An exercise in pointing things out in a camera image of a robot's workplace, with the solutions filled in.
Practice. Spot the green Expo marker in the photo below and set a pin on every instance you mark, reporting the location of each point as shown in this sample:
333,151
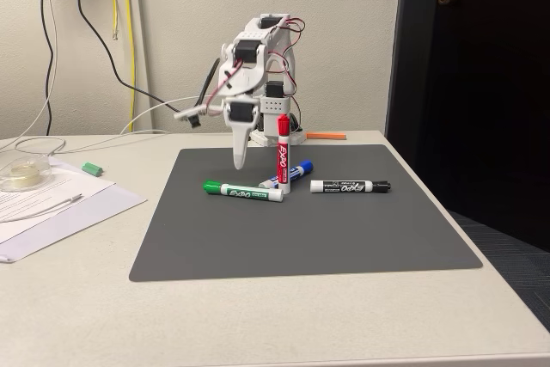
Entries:
245,193

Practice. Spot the red Expo marker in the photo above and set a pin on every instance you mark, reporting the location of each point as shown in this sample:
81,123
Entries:
283,156

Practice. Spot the blue Expo marker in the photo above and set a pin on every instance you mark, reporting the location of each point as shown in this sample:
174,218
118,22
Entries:
301,168

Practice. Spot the black Expo marker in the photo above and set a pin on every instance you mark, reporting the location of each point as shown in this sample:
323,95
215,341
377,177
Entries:
348,187

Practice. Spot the orange flat strip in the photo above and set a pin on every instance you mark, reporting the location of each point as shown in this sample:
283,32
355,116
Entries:
326,136

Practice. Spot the gray rubber mat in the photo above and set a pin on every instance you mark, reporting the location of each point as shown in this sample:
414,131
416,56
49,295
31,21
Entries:
309,234

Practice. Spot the small green cap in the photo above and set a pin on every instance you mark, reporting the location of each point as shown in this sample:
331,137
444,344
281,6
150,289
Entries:
92,169

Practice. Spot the white paper stack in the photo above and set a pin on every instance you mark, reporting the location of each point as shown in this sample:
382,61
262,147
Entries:
86,199

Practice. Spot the dark door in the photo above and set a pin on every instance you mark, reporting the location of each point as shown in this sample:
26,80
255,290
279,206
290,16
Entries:
494,105

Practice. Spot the white-cased gripper camera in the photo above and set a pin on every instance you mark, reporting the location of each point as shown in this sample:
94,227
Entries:
191,117

